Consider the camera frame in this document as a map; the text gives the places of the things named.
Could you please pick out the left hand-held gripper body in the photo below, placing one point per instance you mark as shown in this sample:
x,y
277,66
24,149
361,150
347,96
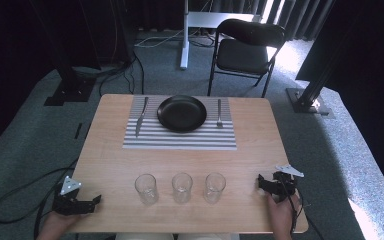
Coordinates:
x,y
67,204

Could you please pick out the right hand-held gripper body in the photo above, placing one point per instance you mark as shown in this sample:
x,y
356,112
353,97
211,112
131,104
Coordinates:
x,y
285,185

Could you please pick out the person's left hand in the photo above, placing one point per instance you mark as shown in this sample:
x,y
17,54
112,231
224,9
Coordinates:
x,y
55,225

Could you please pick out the person's right hand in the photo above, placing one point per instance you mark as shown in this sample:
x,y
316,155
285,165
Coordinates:
x,y
281,216

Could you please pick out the clear drinking glass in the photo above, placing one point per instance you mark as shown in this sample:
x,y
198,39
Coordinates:
x,y
182,187
146,188
214,187

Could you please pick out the black floor strip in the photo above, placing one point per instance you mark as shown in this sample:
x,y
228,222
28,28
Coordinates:
x,y
88,130
78,131

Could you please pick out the silver fork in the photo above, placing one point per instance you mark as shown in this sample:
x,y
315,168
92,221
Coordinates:
x,y
219,115

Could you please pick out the black metal stand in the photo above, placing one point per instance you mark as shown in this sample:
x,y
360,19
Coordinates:
x,y
310,96
70,83

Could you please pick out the silver table knife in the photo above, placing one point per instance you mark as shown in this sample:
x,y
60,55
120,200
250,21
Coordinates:
x,y
141,118

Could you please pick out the grey striped placemat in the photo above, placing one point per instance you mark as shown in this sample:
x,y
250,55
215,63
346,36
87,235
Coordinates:
x,y
180,140

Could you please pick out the black plate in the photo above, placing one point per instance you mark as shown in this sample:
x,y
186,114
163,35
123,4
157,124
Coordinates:
x,y
182,113

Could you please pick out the black folding chair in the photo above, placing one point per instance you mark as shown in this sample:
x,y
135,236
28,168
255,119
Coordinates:
x,y
243,55

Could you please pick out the dark curtain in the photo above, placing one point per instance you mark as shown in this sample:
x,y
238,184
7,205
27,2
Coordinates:
x,y
293,16

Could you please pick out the white desk frame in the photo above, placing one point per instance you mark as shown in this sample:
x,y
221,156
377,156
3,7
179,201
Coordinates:
x,y
184,40

